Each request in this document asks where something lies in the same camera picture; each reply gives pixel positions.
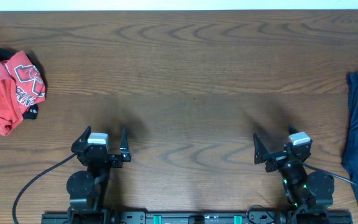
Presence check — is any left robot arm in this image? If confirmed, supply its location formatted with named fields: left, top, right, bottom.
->
left=67, top=126, right=132, bottom=223

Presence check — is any black garment under red shirt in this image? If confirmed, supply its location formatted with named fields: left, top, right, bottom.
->
left=0, top=48, right=39, bottom=120

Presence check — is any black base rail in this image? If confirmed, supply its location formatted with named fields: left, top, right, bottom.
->
left=41, top=210, right=352, bottom=224

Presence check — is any red printed t-shirt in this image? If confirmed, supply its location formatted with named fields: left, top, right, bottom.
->
left=0, top=51, right=47, bottom=136

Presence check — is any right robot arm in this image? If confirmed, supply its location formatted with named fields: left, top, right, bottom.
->
left=253, top=128, right=334, bottom=223

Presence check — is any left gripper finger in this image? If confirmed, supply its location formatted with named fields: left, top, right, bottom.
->
left=119, top=128, right=131, bottom=156
left=78, top=126, right=91, bottom=142

